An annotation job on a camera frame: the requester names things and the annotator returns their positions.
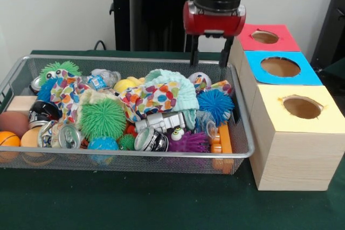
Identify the orange mini basketball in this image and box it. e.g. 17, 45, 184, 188
0, 130, 22, 149

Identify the black upright panel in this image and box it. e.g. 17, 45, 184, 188
309, 0, 345, 66

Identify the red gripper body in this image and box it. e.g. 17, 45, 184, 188
183, 1, 246, 38

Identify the blue spiky rubber ball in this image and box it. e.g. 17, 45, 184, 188
196, 88, 234, 127

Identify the shallow wire mesh bin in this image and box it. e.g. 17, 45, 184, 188
0, 54, 256, 176

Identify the orange toy building block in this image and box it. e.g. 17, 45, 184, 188
209, 124, 233, 154

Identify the purple spiky toy with eyes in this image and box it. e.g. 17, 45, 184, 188
166, 127, 211, 153

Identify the wooden box with three holes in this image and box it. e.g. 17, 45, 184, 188
228, 24, 345, 192

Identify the silver plastic toy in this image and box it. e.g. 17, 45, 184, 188
134, 111, 187, 135

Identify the white cloth with colourful dots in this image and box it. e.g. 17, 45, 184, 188
50, 68, 181, 124

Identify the brown mini football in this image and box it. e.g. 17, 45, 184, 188
0, 111, 30, 139

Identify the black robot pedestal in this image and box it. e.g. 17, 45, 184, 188
103, 0, 200, 52

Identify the mint green cloth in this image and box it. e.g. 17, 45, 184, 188
144, 68, 200, 131

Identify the green spiky rubber ball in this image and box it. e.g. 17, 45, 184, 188
79, 97, 127, 142

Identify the dark green table cloth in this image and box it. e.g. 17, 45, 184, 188
0, 49, 345, 230
314, 57, 345, 85

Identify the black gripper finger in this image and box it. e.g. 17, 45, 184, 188
218, 36, 234, 68
190, 33, 201, 66

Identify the green spiky toy with eyes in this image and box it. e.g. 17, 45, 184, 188
39, 61, 82, 85

